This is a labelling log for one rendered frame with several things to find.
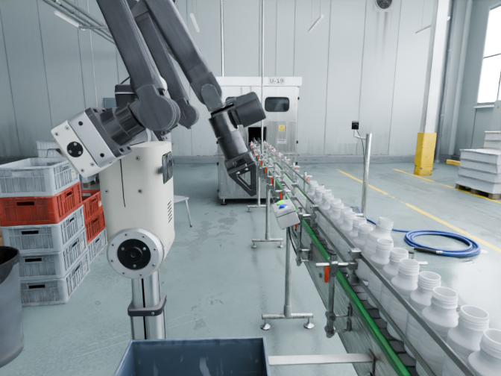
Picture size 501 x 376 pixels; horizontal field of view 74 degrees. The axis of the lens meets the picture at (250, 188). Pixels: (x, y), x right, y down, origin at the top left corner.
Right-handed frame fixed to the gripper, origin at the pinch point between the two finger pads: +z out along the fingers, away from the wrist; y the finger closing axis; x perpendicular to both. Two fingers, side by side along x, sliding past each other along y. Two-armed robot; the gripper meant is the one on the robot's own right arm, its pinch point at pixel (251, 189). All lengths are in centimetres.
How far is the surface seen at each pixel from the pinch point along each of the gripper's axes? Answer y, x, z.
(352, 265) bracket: -0.5, -16.0, 28.9
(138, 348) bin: -10.0, 38.4, 21.7
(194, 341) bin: -10.2, 26.0, 25.4
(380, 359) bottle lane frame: -19.7, -11.0, 40.0
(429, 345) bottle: -31.2, -17.8, 30.2
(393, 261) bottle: -13.2, -22.4, 24.4
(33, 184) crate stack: 168, 150, -33
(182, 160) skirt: 1021, 199, 33
